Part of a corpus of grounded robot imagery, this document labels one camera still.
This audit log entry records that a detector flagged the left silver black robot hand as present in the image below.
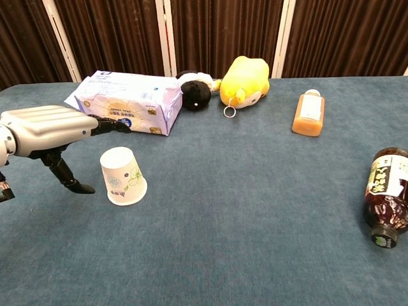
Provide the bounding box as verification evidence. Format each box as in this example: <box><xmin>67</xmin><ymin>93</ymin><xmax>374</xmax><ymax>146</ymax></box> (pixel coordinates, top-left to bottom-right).
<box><xmin>0</xmin><ymin>105</ymin><xmax>132</xmax><ymax>194</ymax></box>

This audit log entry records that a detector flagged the white paper cup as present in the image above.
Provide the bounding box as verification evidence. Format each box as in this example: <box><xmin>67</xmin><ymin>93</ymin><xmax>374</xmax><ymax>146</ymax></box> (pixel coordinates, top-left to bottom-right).
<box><xmin>99</xmin><ymin>146</ymin><xmax>149</xmax><ymax>207</ymax></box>

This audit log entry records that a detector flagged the purple white tissue pack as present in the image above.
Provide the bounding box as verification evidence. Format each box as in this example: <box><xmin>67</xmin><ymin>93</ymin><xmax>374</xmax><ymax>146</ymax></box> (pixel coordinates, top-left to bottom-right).
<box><xmin>64</xmin><ymin>70</ymin><xmax>184</xmax><ymax>137</ymax></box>

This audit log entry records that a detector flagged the blue felt table mat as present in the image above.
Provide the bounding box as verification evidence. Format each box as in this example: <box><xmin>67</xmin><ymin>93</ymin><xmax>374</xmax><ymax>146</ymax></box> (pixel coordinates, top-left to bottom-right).
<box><xmin>0</xmin><ymin>75</ymin><xmax>408</xmax><ymax>306</ymax></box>

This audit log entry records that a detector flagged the yellow plush toy with keyring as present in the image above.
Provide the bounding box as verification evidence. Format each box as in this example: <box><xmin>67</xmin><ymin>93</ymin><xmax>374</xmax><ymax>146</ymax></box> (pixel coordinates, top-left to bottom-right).
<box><xmin>219</xmin><ymin>55</ymin><xmax>271</xmax><ymax>119</ymax></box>

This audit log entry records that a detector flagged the orange juice bottle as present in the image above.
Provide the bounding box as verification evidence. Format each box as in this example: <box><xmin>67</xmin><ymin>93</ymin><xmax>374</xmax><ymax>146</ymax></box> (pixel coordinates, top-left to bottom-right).
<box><xmin>291</xmin><ymin>89</ymin><xmax>326</xmax><ymax>138</ymax></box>

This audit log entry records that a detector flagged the white partition post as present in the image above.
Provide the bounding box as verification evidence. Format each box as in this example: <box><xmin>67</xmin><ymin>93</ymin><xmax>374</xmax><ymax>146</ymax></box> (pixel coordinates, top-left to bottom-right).
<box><xmin>42</xmin><ymin>0</ymin><xmax>83</xmax><ymax>83</ymax></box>
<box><xmin>155</xmin><ymin>0</ymin><xmax>178</xmax><ymax>78</ymax></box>
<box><xmin>270</xmin><ymin>0</ymin><xmax>291</xmax><ymax>79</ymax></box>

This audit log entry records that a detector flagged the black white plush toy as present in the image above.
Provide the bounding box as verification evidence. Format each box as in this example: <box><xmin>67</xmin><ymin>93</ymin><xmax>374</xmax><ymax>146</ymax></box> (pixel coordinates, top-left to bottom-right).
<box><xmin>176</xmin><ymin>70</ymin><xmax>222</xmax><ymax>112</ymax></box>

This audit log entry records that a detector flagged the dark brown curtain panel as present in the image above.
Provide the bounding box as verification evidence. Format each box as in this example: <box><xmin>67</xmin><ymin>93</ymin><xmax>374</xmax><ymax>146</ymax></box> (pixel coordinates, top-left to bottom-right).
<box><xmin>282</xmin><ymin>0</ymin><xmax>408</xmax><ymax>79</ymax></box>
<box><xmin>0</xmin><ymin>0</ymin><xmax>73</xmax><ymax>92</ymax></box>
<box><xmin>170</xmin><ymin>0</ymin><xmax>284</xmax><ymax>79</ymax></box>
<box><xmin>53</xmin><ymin>0</ymin><xmax>165</xmax><ymax>80</ymax></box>

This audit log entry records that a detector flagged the dark tea bottle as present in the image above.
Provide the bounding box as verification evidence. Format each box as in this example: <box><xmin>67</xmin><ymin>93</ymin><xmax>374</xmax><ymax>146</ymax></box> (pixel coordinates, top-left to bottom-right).
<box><xmin>363</xmin><ymin>147</ymin><xmax>408</xmax><ymax>249</ymax></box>

